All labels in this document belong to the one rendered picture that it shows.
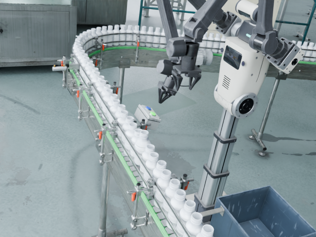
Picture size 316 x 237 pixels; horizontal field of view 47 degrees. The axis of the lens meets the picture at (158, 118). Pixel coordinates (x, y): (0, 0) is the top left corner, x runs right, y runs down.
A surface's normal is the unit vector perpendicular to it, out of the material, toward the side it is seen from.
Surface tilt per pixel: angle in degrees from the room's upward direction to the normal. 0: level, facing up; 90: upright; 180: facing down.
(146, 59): 90
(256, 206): 90
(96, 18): 90
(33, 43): 90
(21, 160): 0
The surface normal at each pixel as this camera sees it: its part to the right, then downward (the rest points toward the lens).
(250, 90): 0.38, 0.65
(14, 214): 0.13, -0.86
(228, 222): -0.90, 0.11
